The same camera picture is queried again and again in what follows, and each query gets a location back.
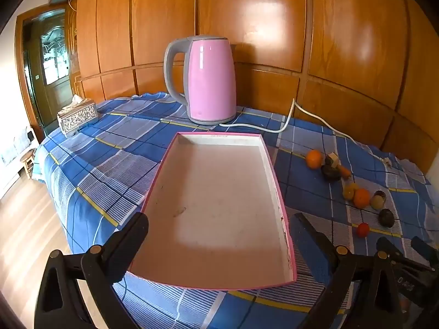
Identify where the white power cord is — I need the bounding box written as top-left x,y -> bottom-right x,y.
219,98 -> 395,168

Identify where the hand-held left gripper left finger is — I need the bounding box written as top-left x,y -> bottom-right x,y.
33,212 -> 150,329

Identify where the orange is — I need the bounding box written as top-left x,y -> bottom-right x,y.
353,188 -> 371,209
305,150 -> 324,169

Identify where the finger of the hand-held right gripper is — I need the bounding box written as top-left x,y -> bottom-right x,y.
376,236 -> 434,275
411,236 -> 439,259

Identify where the pink electric kettle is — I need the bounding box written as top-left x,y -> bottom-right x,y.
164,35 -> 238,126

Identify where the halved mangosteen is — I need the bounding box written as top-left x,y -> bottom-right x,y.
369,190 -> 387,210

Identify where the pink shallow cardboard box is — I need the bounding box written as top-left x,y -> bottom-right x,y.
128,132 -> 298,290

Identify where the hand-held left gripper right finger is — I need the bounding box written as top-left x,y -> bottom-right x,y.
290,212 -> 402,329

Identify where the dark avocado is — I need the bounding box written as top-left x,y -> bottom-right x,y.
320,164 -> 342,181
378,208 -> 396,228

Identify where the blue plaid tablecloth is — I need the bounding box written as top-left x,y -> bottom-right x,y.
34,91 -> 436,329

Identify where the wooden wardrobe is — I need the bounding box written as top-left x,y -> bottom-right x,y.
48,0 -> 439,179

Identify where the small wooden stool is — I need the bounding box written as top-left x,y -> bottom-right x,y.
20,149 -> 38,180

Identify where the wooden door with glass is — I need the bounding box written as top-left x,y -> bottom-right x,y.
15,3 -> 78,143

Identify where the ornate silver tissue box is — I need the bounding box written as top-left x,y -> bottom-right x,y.
57,98 -> 99,138

